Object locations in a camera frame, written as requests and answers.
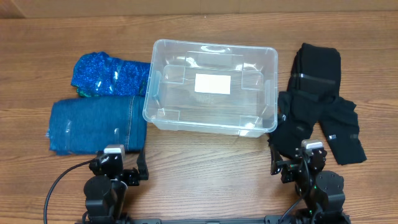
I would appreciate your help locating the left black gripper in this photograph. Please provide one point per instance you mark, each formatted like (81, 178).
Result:
(132, 175)

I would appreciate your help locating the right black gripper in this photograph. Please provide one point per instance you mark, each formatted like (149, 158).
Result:
(288, 166)

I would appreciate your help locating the blue denim garment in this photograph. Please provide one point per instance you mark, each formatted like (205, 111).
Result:
(88, 125)

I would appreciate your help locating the clear plastic storage bin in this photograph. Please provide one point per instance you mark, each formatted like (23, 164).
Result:
(250, 110)

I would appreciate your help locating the black garment top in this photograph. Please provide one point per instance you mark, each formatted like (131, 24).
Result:
(316, 73)

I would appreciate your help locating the blue sparkly garment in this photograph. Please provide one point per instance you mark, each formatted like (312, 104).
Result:
(98, 74)

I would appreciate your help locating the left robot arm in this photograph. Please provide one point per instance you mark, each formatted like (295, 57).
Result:
(106, 190)

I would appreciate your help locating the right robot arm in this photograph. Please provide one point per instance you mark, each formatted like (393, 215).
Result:
(320, 191)

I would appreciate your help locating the white label in bin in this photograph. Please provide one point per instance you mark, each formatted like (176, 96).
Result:
(214, 84)

